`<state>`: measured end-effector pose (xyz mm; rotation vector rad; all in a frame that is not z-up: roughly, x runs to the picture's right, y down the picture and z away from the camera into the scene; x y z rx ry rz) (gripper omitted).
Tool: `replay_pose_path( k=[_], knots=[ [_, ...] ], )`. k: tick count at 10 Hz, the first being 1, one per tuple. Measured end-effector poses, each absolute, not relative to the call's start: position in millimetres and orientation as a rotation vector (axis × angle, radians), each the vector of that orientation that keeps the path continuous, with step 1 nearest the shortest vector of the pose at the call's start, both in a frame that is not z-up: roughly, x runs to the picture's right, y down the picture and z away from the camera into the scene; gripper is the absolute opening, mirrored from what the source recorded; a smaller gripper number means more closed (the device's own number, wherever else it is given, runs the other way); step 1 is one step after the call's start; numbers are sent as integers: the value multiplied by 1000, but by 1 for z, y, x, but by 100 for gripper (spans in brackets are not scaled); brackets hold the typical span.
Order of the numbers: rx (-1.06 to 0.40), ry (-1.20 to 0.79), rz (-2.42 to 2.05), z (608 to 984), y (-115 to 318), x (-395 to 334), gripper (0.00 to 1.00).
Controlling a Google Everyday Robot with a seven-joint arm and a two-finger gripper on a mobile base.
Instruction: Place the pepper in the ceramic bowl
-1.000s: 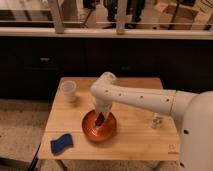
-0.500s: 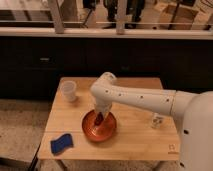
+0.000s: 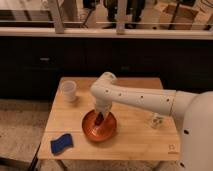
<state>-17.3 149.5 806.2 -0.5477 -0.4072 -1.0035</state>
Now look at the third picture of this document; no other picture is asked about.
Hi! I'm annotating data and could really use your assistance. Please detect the red pepper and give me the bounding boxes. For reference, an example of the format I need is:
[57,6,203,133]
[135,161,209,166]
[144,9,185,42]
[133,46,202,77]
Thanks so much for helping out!
[95,112,104,126]

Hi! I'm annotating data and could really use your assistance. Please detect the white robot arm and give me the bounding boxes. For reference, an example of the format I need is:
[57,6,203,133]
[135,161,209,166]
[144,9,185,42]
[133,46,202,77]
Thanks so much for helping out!
[90,72,213,171]

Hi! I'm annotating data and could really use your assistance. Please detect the orange ceramic bowl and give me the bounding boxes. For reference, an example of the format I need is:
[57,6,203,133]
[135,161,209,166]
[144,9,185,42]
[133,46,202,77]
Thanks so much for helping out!
[82,110,117,142]

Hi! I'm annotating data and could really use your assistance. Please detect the translucent plastic cup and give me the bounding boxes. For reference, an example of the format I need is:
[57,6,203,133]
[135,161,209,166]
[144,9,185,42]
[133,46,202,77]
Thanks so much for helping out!
[60,81,77,102]

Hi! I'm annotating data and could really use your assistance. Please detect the wooden table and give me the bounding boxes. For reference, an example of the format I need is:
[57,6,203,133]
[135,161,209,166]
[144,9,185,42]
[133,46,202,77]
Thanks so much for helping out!
[38,77,180,161]

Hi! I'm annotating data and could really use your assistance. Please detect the small clear glass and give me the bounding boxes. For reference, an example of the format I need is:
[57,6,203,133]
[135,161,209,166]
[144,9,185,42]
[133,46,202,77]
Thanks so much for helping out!
[150,113,164,129]

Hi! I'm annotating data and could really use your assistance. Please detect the blue sponge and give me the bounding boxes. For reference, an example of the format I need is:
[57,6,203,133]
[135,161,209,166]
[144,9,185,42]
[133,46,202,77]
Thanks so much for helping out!
[50,133,73,155]

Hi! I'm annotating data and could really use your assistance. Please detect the dark low cabinet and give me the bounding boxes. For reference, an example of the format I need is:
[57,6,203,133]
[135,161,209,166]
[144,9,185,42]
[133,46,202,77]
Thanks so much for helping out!
[0,36,213,99]

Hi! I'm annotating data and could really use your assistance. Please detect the white window railing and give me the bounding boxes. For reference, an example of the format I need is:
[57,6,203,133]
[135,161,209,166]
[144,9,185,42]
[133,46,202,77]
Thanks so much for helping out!
[0,0,213,40]

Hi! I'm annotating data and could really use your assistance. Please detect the cardboard box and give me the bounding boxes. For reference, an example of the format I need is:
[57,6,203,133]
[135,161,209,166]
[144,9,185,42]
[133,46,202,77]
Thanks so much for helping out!
[155,2,198,30]

